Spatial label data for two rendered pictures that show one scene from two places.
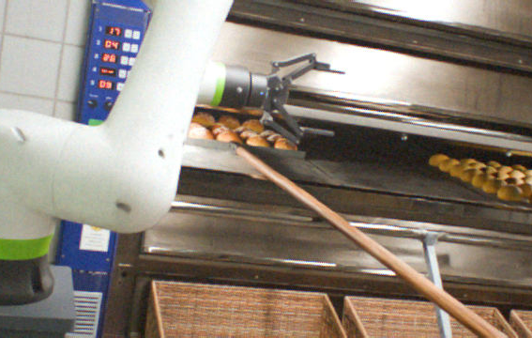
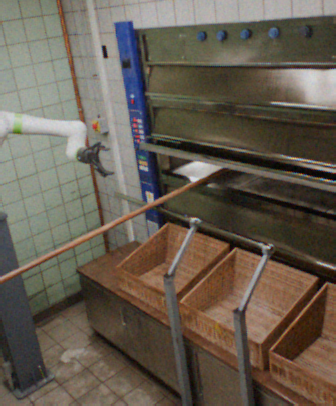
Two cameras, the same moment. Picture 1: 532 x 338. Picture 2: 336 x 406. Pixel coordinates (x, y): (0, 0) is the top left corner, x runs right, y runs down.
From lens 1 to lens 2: 295 cm
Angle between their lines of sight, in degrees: 68
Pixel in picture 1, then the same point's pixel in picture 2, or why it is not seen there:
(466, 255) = (297, 239)
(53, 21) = (125, 117)
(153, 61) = not seen: outside the picture
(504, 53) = (285, 114)
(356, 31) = (211, 109)
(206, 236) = (183, 206)
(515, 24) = (283, 95)
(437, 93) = (253, 140)
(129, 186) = not seen: outside the picture
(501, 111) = (289, 150)
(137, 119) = not seen: outside the picture
